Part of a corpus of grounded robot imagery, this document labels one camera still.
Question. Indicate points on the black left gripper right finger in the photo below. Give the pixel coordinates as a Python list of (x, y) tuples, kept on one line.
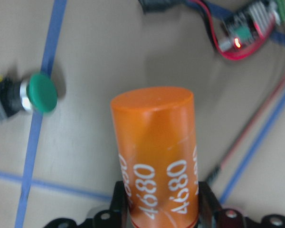
[(209, 206)]

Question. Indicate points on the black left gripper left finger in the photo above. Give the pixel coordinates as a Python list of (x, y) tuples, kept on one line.
[(119, 206)]

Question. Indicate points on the orange cylinder with white numbers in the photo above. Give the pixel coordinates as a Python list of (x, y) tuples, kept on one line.
[(156, 139)]

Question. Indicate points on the green button near board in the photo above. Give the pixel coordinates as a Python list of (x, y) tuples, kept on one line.
[(34, 93)]

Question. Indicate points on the red motor controller board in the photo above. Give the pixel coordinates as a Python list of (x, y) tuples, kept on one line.
[(249, 27)]

